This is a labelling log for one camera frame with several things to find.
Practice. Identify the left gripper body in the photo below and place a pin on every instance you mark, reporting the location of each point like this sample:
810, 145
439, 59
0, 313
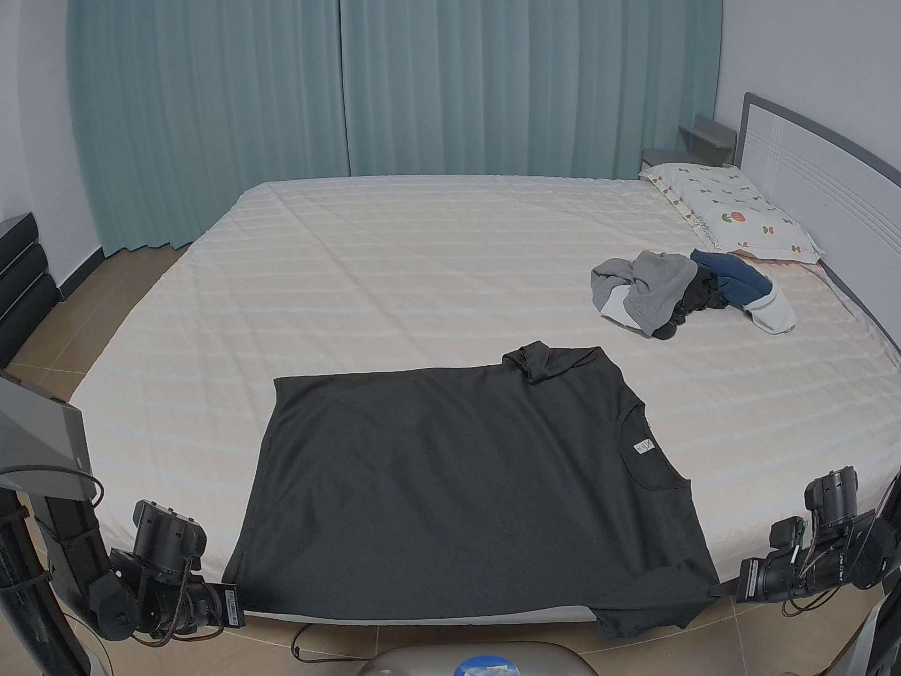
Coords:
205, 606

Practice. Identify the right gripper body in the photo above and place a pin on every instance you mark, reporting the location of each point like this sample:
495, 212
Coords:
778, 574

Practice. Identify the black T-shirt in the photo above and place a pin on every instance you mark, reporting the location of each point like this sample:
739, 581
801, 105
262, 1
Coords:
457, 490

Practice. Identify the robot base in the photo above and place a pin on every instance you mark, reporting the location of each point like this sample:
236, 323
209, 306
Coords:
478, 659

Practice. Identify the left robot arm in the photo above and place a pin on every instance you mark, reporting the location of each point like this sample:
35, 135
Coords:
112, 589

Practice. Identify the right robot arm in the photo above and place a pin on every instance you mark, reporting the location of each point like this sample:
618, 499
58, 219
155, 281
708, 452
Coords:
866, 546

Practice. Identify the pile of clothes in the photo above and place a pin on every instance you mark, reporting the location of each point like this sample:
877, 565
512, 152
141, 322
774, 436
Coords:
654, 289

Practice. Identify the bed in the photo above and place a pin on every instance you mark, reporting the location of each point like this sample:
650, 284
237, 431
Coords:
422, 272

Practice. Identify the white printed pillow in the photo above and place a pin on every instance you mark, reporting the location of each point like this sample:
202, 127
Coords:
732, 212

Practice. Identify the black chest of drawers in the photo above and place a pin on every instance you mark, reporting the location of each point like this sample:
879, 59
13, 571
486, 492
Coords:
25, 272

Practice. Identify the grey bedside table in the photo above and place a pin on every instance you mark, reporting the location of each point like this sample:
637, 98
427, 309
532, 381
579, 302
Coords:
693, 145

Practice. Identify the blue-green curtain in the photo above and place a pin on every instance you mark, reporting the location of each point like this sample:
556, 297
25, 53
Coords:
211, 96
528, 60

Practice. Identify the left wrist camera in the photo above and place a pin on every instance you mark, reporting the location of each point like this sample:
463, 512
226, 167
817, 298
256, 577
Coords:
234, 606

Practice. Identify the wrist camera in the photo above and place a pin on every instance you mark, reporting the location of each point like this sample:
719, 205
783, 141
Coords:
748, 580
234, 606

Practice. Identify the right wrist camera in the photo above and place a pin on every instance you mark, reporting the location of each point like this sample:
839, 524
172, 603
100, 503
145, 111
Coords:
748, 580

